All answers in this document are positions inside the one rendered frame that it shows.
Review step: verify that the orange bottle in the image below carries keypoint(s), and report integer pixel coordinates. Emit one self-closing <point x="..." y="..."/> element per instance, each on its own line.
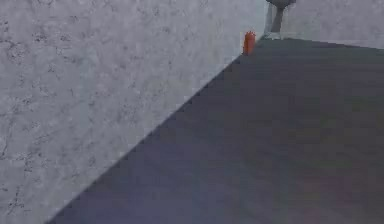
<point x="249" y="42"/>

